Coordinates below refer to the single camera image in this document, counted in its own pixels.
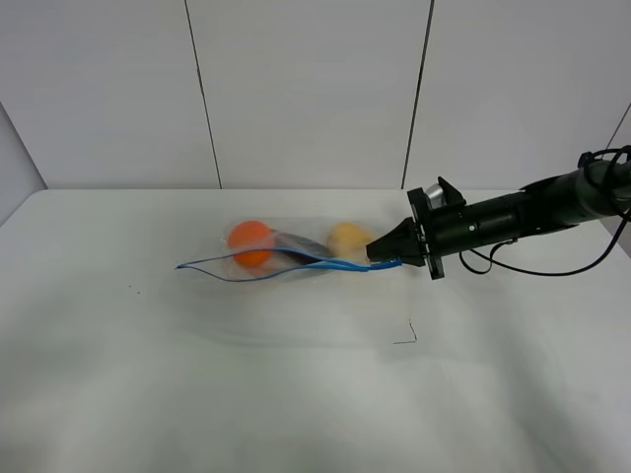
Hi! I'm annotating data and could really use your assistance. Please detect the yellow pear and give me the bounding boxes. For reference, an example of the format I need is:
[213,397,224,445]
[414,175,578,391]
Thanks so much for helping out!
[326,223,374,264]

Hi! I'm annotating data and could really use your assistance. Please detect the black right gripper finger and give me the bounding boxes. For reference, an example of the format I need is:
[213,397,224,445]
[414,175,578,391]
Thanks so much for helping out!
[367,251,425,268]
[366,218,417,254]

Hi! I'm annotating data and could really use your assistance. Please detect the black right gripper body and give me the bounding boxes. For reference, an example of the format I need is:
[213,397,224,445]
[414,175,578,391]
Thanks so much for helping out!
[407,176,466,280]

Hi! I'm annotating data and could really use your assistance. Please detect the clear blue-zip plastic bag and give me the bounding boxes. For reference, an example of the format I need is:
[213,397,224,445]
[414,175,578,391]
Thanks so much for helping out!
[175,216,405,346]

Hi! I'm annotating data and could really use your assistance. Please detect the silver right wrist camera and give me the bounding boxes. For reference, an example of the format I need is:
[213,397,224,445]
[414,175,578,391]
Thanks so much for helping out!
[425,183,446,210]

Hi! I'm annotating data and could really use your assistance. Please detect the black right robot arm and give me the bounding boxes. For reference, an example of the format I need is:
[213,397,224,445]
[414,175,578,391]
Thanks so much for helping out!
[366,147,630,280]

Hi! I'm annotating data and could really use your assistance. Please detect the orange fruit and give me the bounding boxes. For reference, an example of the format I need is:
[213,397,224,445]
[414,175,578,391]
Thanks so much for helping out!
[227,221,274,269]

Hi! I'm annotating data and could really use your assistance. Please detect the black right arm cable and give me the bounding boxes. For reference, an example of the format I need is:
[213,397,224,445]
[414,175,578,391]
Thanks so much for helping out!
[459,145,631,277]

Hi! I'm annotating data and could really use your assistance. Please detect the dark purple eggplant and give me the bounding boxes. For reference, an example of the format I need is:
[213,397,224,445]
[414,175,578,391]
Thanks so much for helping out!
[274,232,333,265]

